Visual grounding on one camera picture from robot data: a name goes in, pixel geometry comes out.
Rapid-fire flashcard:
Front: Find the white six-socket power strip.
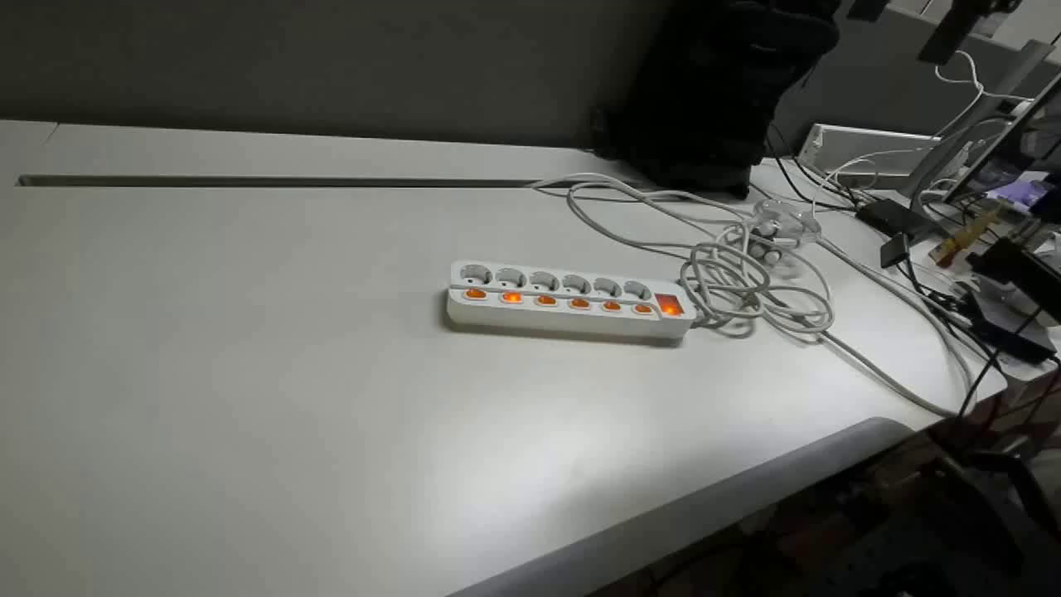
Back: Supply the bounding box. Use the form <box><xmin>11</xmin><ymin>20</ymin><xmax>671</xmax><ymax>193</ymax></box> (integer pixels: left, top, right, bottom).
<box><xmin>441</xmin><ymin>258</ymin><xmax>699</xmax><ymax>348</ymax></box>

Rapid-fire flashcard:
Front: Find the thin black cable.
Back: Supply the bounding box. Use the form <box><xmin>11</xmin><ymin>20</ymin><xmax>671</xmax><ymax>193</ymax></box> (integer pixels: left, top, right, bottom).
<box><xmin>770</xmin><ymin>152</ymin><xmax>1004</xmax><ymax>416</ymax></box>

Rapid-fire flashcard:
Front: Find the grey partition panel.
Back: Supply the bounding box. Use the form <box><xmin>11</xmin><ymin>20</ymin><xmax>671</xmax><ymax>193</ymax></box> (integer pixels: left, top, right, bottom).
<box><xmin>0</xmin><ymin>0</ymin><xmax>679</xmax><ymax>148</ymax></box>

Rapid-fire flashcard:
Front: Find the black power adapter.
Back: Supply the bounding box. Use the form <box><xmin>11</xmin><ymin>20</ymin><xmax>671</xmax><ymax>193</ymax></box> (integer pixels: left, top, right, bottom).
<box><xmin>954</xmin><ymin>278</ymin><xmax>1061</xmax><ymax>368</ymax></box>

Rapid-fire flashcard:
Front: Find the white power strip cable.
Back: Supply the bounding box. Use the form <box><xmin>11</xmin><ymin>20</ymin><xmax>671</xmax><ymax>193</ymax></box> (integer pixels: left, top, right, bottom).
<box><xmin>533</xmin><ymin>172</ymin><xmax>969</xmax><ymax>424</ymax></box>

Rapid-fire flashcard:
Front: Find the open laptop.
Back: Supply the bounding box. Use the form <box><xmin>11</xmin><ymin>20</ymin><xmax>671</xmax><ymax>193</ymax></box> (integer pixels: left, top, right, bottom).
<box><xmin>902</xmin><ymin>63</ymin><xmax>1061</xmax><ymax>229</ymax></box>

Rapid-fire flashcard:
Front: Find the white box device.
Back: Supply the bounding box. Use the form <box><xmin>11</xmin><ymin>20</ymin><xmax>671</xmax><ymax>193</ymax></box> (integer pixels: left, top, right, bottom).
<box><xmin>796</xmin><ymin>119</ymin><xmax>946</xmax><ymax>189</ymax></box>

